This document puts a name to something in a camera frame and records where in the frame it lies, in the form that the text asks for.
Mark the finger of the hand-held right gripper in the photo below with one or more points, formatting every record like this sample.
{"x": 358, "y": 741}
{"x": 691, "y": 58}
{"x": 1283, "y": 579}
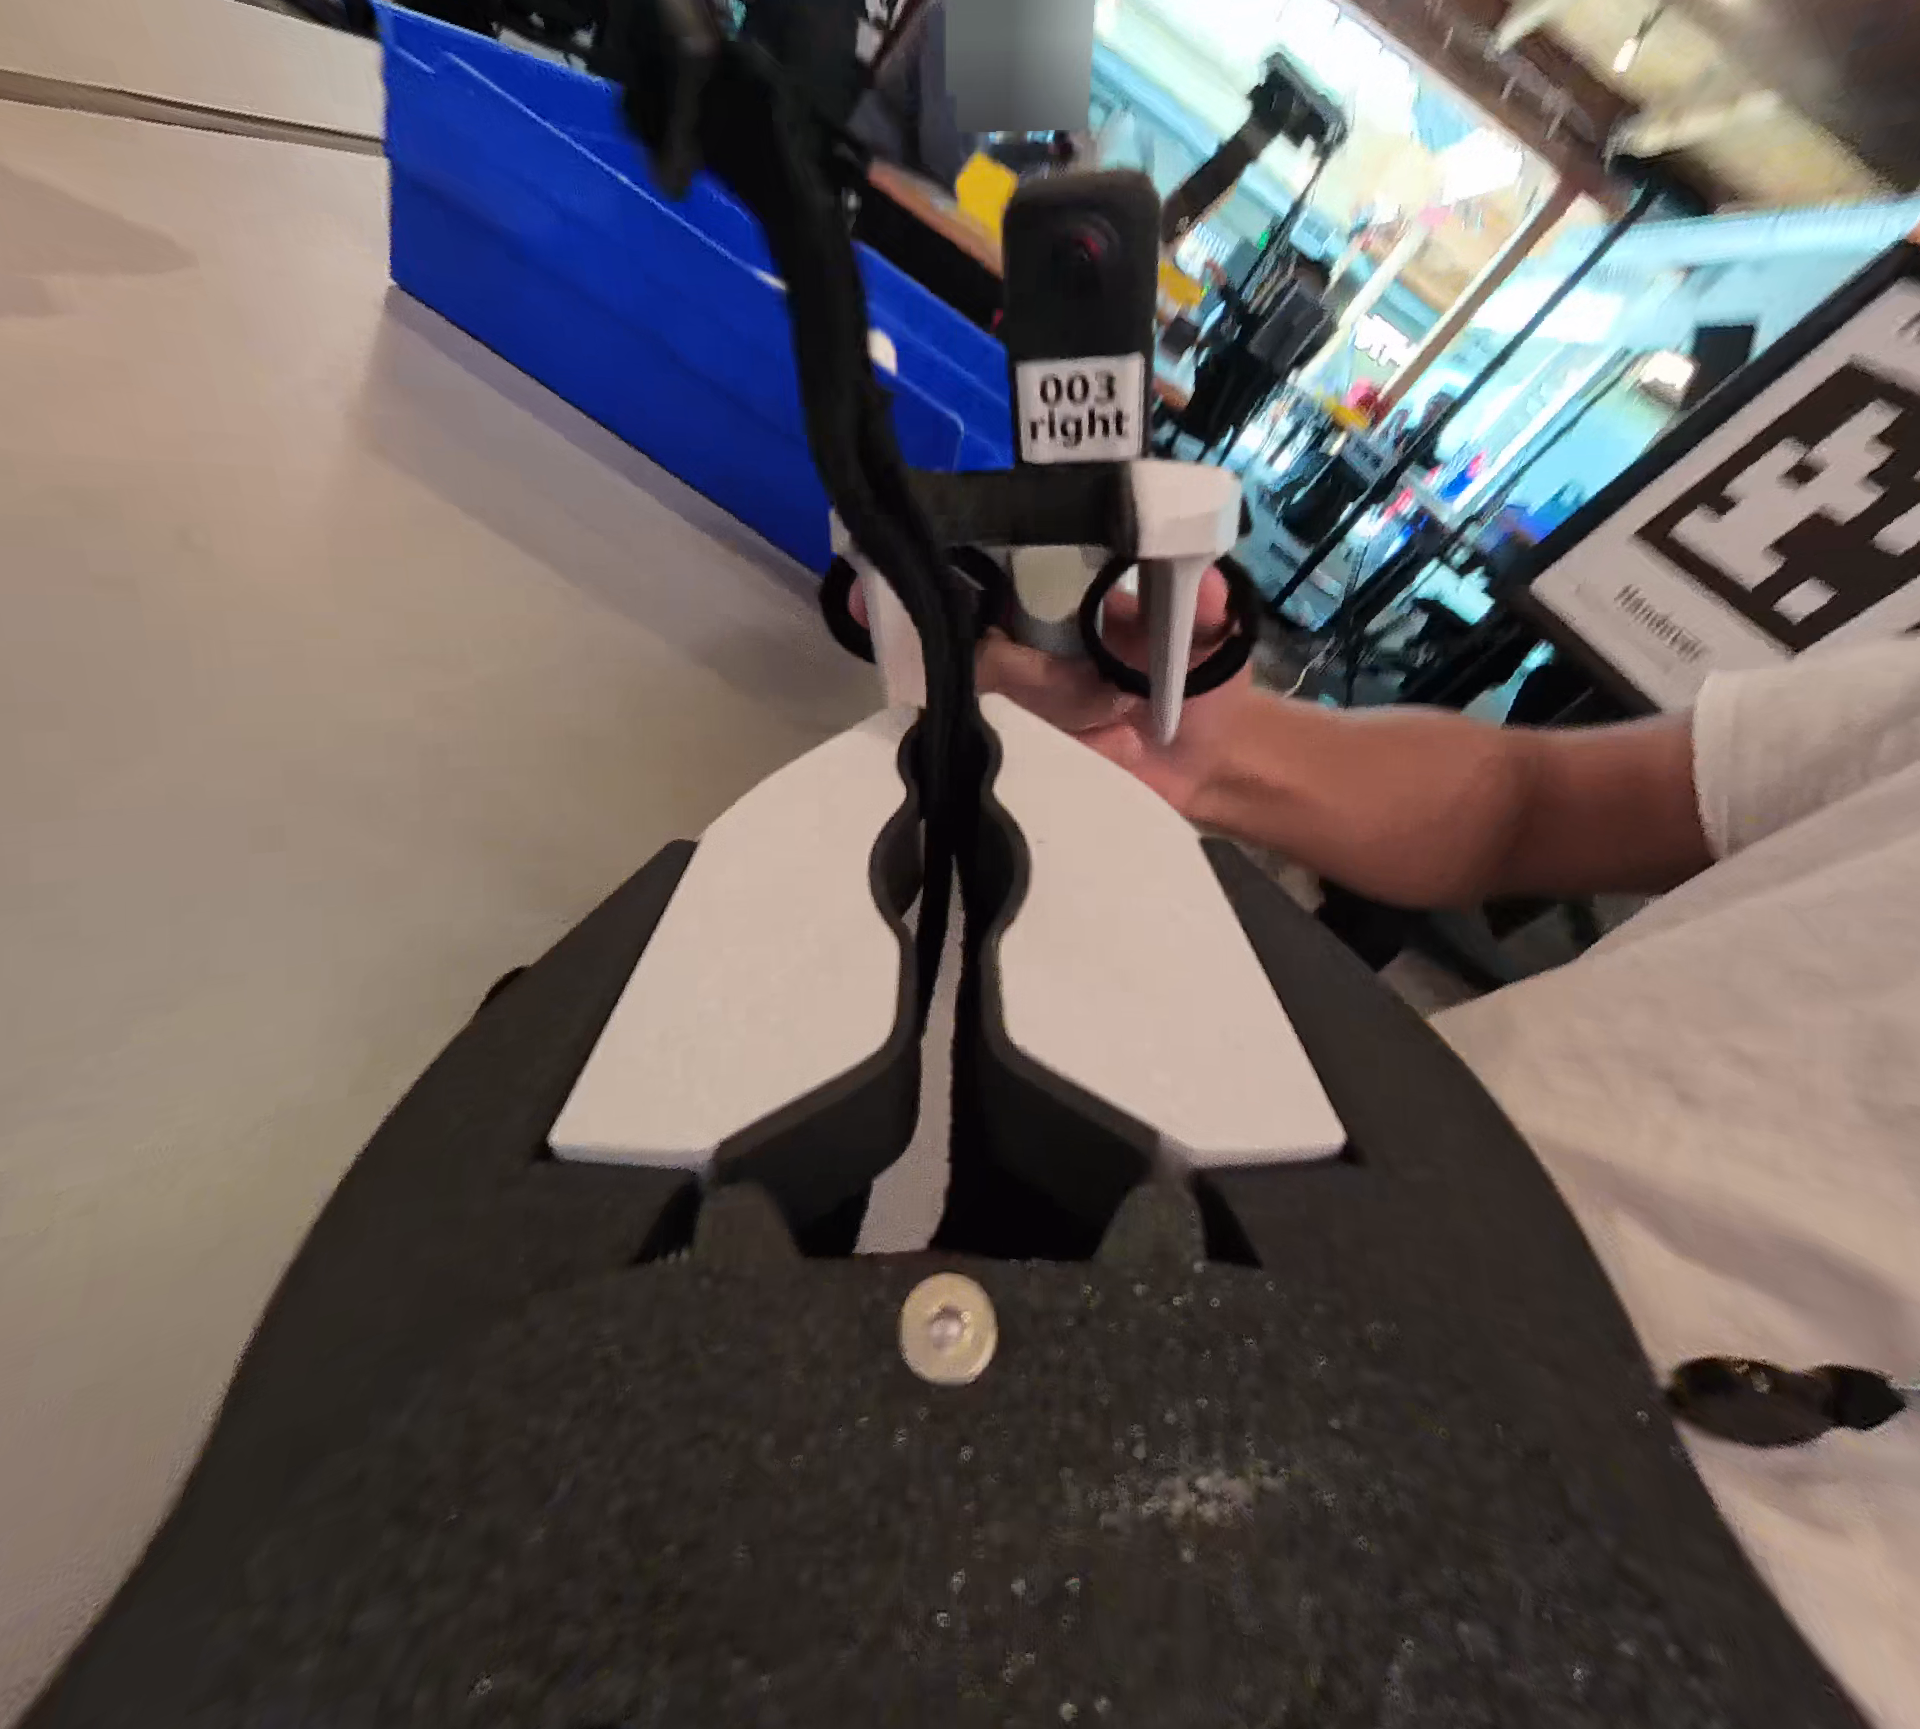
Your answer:
{"x": 1185, "y": 505}
{"x": 895, "y": 619}

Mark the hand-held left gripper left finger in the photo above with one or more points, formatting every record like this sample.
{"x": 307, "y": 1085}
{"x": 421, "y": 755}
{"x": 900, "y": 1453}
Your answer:
{"x": 752, "y": 979}

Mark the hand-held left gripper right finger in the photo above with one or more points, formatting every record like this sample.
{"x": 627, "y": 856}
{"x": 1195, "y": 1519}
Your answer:
{"x": 1140, "y": 979}

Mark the blue plastic bin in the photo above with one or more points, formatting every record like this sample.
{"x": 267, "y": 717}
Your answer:
{"x": 572, "y": 227}

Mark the person's right forearm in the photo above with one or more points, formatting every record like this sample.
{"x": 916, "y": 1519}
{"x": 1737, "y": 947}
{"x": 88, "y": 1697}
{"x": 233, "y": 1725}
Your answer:
{"x": 1427, "y": 799}

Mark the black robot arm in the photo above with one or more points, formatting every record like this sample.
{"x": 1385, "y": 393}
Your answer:
{"x": 1276, "y": 125}

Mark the person's right hand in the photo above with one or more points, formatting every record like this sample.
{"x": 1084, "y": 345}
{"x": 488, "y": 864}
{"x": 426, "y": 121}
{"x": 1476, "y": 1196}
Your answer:
{"x": 1222, "y": 746}

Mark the yellow parts bin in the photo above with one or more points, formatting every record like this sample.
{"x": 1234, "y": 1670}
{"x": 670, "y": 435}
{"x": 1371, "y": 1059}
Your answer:
{"x": 983, "y": 192}

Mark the black pole stand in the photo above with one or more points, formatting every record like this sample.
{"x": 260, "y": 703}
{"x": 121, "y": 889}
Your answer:
{"x": 1472, "y": 407}

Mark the black framed marker sign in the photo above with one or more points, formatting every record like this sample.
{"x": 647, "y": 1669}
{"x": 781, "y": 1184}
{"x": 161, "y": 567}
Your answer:
{"x": 1799, "y": 513}

